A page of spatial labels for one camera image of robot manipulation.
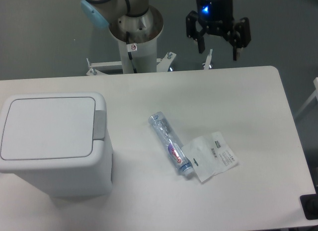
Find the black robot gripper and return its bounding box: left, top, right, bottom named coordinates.
left=186, top=0, right=251, bottom=61

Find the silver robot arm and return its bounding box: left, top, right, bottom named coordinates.
left=82, top=0, right=251, bottom=60

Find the white plastic trash can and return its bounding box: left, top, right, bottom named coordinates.
left=0, top=92, right=113, bottom=197

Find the white trash can lid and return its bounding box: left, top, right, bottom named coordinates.
left=0, top=97, right=95, bottom=161

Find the clear plastic water bottle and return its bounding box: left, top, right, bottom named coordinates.
left=148, top=112, right=194, bottom=177

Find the white plastic packaging bag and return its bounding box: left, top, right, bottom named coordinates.
left=181, top=132, right=239, bottom=183

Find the grey lid push button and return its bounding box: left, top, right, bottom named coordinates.
left=93, top=110, right=107, bottom=141

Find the black device at table corner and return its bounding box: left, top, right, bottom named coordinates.
left=300, top=194, right=318, bottom=220

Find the white metal base frame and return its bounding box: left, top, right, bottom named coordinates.
left=85, top=49, right=214, bottom=77

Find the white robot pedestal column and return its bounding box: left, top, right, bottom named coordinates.
left=118, top=39, right=157, bottom=74

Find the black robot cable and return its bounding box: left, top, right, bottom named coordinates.
left=125, top=31, right=138, bottom=74

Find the white frame at right edge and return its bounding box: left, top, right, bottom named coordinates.
left=294, top=78, right=318, bottom=121

